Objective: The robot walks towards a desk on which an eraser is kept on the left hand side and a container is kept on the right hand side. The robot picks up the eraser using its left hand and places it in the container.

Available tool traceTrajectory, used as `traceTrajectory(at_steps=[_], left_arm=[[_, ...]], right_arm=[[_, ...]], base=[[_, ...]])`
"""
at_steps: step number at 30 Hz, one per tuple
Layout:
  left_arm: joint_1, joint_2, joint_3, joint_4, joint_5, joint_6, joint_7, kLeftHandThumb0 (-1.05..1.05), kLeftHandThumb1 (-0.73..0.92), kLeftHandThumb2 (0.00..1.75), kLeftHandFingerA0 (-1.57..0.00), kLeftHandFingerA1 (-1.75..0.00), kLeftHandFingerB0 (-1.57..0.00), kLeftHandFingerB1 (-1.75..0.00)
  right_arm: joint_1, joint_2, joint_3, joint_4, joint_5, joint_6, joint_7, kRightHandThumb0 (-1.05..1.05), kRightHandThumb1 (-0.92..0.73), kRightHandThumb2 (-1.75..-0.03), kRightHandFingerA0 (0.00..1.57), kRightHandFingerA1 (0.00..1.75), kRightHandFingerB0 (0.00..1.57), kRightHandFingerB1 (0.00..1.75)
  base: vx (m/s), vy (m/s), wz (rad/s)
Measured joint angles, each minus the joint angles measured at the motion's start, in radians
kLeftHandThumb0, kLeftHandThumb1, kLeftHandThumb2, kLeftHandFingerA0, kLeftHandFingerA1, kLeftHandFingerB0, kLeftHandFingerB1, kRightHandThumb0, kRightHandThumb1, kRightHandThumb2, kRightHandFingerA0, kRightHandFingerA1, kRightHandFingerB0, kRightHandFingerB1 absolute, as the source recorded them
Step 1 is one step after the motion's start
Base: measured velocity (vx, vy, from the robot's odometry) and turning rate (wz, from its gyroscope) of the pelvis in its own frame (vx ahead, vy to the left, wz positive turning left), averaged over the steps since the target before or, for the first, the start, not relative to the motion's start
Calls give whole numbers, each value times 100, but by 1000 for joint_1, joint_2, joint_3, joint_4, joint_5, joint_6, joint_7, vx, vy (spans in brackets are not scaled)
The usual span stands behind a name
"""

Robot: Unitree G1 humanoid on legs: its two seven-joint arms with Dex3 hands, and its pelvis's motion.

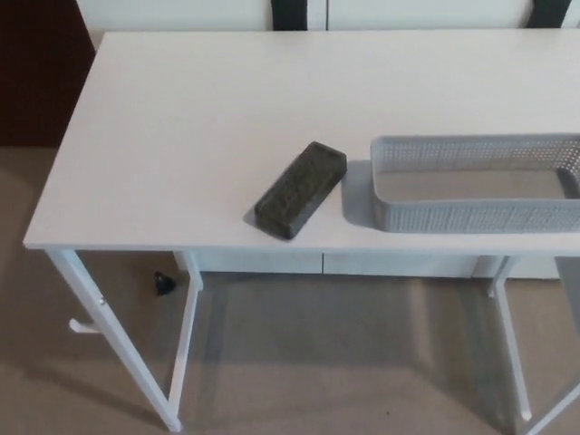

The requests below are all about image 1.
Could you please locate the dark brown door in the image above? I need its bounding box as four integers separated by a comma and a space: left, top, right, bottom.
0, 0, 97, 149

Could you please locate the black vertical panel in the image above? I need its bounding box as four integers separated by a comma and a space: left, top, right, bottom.
270, 0, 309, 32
525, 0, 567, 29

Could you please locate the dark grey felt eraser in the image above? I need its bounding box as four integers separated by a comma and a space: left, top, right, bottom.
253, 140, 348, 240

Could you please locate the grey perforated plastic basket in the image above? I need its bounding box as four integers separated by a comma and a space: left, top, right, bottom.
370, 133, 580, 235

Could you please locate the white desk with metal legs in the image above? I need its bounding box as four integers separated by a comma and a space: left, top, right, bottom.
22, 30, 580, 435

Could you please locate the small black floor object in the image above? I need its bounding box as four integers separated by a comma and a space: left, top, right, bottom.
152, 270, 176, 298

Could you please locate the white hook on desk leg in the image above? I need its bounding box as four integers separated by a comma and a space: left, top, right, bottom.
68, 318, 99, 337

